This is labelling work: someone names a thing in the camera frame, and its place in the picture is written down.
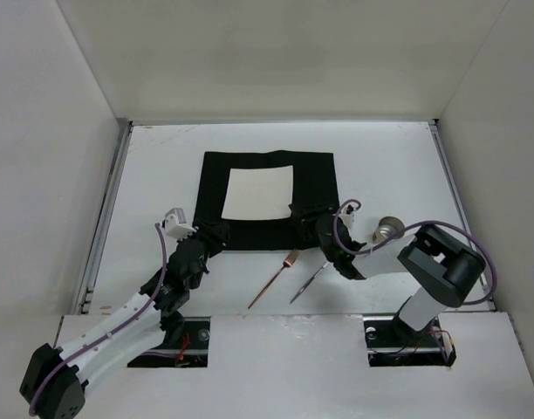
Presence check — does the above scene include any copper fork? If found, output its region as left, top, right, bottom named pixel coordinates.
left=248, top=249, right=300, bottom=309

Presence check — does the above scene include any black cloth placemat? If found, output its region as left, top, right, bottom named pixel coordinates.
left=193, top=150, right=339, bottom=251

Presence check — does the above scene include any square white plate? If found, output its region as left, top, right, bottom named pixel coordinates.
left=221, top=166, right=293, bottom=222

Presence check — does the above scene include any white paper cup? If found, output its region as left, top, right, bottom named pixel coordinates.
left=372, top=216, right=405, bottom=244

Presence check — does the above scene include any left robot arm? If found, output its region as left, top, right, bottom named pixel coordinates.
left=19, top=223, right=229, bottom=418

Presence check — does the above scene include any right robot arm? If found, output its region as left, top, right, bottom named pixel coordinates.
left=291, top=199, right=491, bottom=334

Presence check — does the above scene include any silver knife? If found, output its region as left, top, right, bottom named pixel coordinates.
left=289, top=261, right=330, bottom=304

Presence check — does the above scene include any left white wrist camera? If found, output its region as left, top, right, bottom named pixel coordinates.
left=162, top=208, right=196, bottom=240

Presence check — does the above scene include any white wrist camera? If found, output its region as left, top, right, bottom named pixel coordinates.
left=162, top=208, right=196, bottom=240
left=339, top=204, right=358, bottom=229

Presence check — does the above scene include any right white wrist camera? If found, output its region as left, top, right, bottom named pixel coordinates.
left=339, top=204, right=358, bottom=229

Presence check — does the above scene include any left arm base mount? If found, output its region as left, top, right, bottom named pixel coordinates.
left=127, top=312, right=211, bottom=368

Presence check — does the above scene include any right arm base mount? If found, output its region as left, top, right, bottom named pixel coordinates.
left=363, top=316, right=457, bottom=367

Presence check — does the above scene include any left aluminium rail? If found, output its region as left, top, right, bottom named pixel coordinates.
left=72, top=118, right=133, bottom=315

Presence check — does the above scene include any aluminium rail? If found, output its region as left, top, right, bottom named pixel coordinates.
left=72, top=118, right=133, bottom=315
left=428, top=120, right=498, bottom=312

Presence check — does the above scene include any right aluminium rail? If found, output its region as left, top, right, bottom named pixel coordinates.
left=428, top=120, right=498, bottom=312

